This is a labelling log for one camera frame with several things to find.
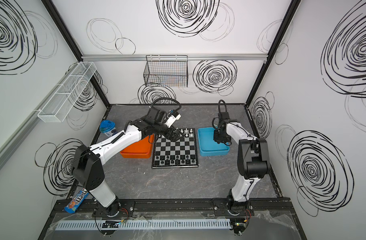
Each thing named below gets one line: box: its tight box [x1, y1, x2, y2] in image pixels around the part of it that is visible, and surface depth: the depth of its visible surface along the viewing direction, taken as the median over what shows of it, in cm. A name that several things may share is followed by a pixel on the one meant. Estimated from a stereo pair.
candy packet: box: [64, 188, 89, 214], surface depth 77 cm
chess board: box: [151, 128, 199, 169], surface depth 93 cm
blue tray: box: [197, 127, 231, 156], surface depth 97 cm
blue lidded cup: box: [99, 120, 116, 138], surface depth 98 cm
